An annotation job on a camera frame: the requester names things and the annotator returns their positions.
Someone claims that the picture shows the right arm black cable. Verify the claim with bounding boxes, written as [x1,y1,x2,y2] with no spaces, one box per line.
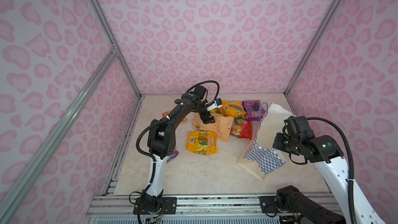
[306,117,358,224]

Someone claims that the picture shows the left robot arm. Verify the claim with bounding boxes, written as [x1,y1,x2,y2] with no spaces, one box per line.
[136,80,222,213]

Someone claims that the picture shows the yellow candy bag back right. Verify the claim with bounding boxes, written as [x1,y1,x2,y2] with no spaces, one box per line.
[221,101,247,119]

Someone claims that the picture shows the purple small snack packet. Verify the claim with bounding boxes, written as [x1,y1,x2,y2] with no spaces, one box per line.
[167,149,179,162]

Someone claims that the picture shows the white paper bag blue handles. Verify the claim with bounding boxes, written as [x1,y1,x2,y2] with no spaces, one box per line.
[237,103,292,180]

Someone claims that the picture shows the aluminium frame strut diagonal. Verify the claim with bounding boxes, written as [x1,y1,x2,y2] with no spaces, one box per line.
[1,49,118,224]

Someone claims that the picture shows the tan kraft paper snack pouch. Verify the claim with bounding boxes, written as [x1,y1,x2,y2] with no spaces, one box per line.
[192,113,234,142]

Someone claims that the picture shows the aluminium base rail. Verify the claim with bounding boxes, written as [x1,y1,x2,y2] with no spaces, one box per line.
[83,192,346,224]

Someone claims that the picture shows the purple grape candy bag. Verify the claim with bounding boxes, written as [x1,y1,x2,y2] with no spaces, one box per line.
[242,100,267,121]

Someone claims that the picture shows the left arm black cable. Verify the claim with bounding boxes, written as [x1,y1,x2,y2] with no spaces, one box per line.
[186,80,221,102]

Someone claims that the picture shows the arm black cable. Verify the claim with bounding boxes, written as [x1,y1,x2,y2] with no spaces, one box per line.
[306,117,358,224]
[186,80,221,102]

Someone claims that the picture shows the yellow candy bag back left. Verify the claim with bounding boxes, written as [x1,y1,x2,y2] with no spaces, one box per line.
[211,108,227,116]

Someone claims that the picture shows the red candy bag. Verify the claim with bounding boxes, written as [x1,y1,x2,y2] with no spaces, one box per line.
[230,119,252,140]

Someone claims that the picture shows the yellow mango candy bag front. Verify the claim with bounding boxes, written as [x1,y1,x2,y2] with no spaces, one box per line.
[187,130,218,156]

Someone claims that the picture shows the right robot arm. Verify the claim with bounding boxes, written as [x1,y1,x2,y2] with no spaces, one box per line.
[273,116,384,224]

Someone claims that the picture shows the orange corn chip packet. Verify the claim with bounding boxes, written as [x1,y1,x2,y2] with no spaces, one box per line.
[162,111,188,122]

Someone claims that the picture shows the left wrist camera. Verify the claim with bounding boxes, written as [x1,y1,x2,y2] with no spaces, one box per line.
[205,98,222,112]

